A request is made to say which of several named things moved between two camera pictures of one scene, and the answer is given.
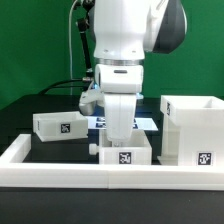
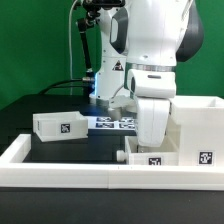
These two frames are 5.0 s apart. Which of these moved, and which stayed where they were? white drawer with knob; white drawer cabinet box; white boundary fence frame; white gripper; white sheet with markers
Moved: white gripper; white drawer with knob
Stayed: white sheet with markers; white boundary fence frame; white drawer cabinet box
